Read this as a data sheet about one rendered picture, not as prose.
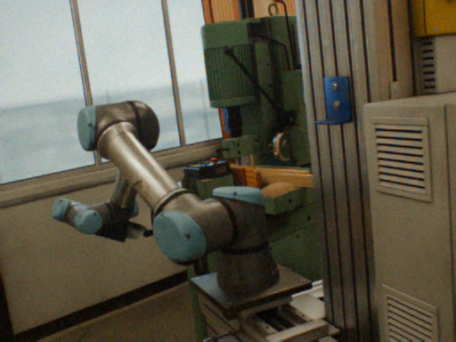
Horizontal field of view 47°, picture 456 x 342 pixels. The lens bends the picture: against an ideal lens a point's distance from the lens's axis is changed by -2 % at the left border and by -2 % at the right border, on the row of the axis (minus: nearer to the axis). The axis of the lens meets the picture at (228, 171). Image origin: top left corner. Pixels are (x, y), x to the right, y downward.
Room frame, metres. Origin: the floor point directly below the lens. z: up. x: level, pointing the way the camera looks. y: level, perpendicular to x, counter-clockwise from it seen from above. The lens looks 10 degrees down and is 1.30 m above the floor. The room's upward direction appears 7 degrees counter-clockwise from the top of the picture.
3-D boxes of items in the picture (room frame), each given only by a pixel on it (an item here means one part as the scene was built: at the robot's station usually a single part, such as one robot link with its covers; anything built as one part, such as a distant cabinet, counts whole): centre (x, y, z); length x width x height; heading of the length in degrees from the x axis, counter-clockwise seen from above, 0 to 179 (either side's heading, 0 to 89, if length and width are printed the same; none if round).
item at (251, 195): (1.22, -0.01, 0.98); 0.13 x 0.12 x 0.14; 128
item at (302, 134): (2.07, -0.29, 1.02); 0.09 x 0.07 x 0.12; 42
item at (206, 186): (1.92, 0.08, 0.92); 0.15 x 0.13 x 0.09; 42
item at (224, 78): (2.06, -0.05, 1.35); 0.18 x 0.18 x 0.31
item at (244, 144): (2.07, -0.06, 1.03); 0.14 x 0.07 x 0.09; 132
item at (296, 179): (1.96, -0.14, 0.92); 0.55 x 0.02 x 0.04; 42
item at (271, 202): (1.97, 0.02, 0.87); 0.61 x 0.30 x 0.06; 42
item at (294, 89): (2.09, -0.31, 1.23); 0.09 x 0.08 x 0.15; 132
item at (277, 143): (2.05, -0.23, 1.02); 0.12 x 0.03 x 0.12; 132
